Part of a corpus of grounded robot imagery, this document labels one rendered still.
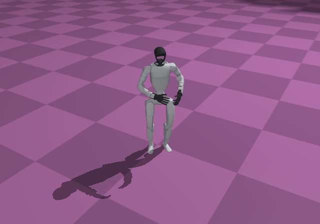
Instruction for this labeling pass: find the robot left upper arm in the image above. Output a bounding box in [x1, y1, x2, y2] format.
[168, 62, 182, 82]

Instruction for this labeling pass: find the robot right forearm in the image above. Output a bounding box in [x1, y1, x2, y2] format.
[137, 84, 155, 99]

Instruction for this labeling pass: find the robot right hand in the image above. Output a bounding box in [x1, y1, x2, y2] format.
[152, 93, 170, 105]

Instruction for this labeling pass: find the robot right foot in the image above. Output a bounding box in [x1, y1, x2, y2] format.
[147, 143, 154, 154]

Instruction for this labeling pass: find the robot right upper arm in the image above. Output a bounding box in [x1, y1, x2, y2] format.
[137, 66, 151, 88]

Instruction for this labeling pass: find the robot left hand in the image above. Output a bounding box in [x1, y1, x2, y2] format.
[173, 89, 183, 106]

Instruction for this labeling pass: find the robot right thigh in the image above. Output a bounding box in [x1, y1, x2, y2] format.
[145, 98, 154, 131]

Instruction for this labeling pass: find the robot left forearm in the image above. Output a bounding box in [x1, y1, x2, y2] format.
[177, 75, 184, 94]

